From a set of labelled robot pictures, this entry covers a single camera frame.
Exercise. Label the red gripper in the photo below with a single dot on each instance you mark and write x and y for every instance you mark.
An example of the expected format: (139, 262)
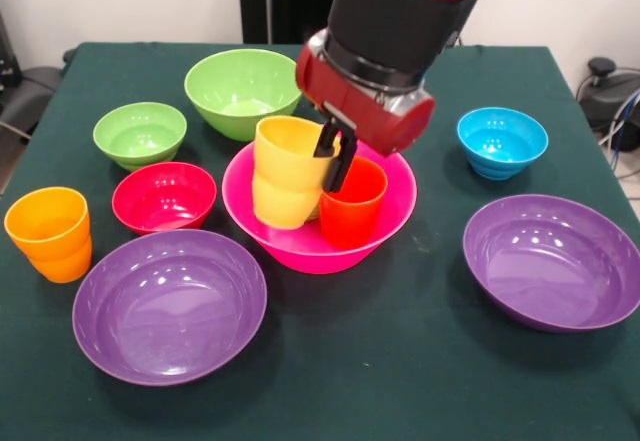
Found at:
(370, 116)

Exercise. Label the yellow cup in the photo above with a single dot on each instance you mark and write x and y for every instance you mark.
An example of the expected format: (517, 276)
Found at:
(285, 176)

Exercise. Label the red cup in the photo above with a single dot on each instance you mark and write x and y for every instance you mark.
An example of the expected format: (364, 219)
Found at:
(350, 216)

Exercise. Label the large pink bowl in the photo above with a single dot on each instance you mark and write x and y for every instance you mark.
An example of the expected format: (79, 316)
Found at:
(240, 196)

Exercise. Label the purple bowl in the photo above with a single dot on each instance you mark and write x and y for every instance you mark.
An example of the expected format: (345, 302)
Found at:
(550, 266)
(170, 311)

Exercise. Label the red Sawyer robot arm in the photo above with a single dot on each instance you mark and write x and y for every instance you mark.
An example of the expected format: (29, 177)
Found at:
(395, 16)

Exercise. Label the large green bowl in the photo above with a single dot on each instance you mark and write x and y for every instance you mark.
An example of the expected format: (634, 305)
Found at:
(240, 86)

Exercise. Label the blue bowl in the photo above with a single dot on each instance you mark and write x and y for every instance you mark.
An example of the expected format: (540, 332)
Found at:
(502, 143)

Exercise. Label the small red bowl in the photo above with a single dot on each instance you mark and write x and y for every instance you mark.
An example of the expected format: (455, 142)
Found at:
(165, 201)

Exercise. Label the small green bowl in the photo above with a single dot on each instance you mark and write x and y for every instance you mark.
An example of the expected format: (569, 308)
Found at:
(140, 133)

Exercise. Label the dark green tablecloth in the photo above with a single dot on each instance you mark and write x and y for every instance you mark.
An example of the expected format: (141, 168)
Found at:
(350, 361)

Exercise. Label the black floor stand base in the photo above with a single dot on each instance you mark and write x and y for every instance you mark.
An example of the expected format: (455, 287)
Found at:
(25, 96)
(607, 91)

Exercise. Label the orange cup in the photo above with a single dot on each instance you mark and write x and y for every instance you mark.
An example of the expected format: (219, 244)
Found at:
(50, 236)

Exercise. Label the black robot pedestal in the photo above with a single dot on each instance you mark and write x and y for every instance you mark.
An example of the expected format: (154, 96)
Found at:
(280, 1)

